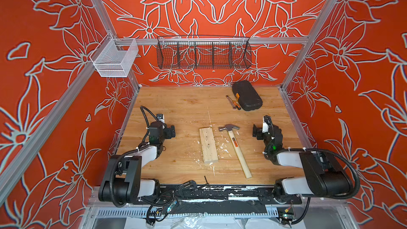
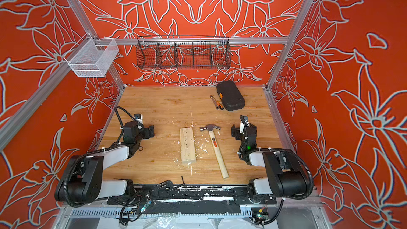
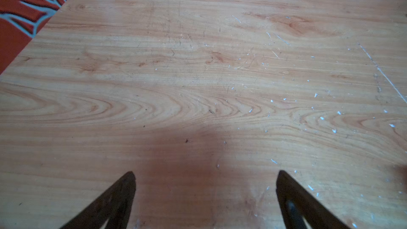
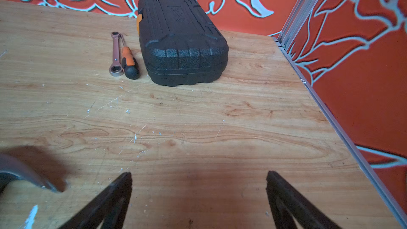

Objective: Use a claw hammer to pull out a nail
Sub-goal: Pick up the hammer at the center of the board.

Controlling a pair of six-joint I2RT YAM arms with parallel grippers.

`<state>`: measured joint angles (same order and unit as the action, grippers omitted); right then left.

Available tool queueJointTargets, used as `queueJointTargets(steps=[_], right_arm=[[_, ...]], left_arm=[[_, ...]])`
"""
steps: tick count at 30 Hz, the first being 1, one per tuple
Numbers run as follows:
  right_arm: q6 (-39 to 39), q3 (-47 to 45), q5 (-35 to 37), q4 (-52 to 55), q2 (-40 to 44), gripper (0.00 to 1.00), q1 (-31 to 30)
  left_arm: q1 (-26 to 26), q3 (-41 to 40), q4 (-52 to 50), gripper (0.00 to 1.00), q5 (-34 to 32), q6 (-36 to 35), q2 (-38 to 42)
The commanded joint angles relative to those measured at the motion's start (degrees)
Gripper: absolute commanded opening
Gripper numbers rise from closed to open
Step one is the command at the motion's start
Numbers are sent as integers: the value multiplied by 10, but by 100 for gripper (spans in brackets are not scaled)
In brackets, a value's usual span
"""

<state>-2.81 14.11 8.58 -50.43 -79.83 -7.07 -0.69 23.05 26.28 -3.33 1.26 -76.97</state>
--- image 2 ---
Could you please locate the orange black screwdriver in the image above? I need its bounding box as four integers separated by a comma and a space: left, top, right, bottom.
216, 99, 224, 110

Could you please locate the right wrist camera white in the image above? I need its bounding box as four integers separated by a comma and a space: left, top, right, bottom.
240, 120, 249, 133

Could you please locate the black plastic tool case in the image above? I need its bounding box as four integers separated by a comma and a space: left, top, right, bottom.
216, 81, 245, 111

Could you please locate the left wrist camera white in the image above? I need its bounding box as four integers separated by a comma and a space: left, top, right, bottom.
133, 113, 143, 123

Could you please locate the light wooden block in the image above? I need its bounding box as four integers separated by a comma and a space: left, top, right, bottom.
180, 127, 196, 164

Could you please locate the black wire basket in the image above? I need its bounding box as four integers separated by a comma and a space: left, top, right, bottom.
136, 36, 232, 70

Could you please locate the silver ratchet wrench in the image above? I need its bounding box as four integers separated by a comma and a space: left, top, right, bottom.
210, 95, 220, 110

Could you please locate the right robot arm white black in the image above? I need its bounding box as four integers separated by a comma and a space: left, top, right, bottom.
231, 123, 314, 200

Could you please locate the white mesh basket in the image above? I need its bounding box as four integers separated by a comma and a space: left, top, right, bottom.
63, 38, 119, 78

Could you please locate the wooden handle claw hammer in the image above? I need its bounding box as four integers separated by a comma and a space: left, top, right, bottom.
200, 124, 229, 179

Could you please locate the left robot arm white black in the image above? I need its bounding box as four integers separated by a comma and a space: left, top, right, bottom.
54, 106, 155, 207

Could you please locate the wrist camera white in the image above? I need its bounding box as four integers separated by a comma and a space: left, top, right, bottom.
240, 120, 249, 133
133, 113, 143, 123

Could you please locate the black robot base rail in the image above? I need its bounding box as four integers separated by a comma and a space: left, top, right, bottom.
107, 180, 277, 205

